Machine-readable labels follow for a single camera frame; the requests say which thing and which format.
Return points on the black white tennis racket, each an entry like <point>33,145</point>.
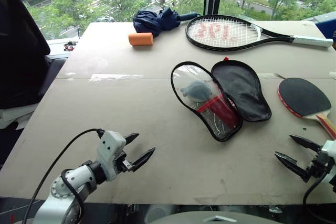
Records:
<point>312,41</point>

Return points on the black clear paddle case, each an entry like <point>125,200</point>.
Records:
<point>244,90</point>

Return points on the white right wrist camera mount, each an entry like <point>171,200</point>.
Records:
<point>331,150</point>

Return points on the blue cloth ball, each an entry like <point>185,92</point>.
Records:
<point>197,91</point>

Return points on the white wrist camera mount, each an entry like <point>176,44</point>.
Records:
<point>331,150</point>
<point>109,150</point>

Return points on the orange foam cylinder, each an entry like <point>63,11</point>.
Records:
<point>140,39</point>

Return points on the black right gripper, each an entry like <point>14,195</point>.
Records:
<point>319,165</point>

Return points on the folded navy blue umbrella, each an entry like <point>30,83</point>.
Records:
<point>155,22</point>

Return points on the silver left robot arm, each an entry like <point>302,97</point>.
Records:
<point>63,179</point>

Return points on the black office chair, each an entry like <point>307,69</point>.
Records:
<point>18,51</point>

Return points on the black red table tennis paddle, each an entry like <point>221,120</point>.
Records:
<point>302,95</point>

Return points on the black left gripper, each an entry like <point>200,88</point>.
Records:
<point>123,165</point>

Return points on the small red black clip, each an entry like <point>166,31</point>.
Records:
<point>70,46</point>

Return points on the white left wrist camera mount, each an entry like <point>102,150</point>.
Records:
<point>109,150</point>

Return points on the blue box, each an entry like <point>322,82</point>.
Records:
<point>328,28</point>

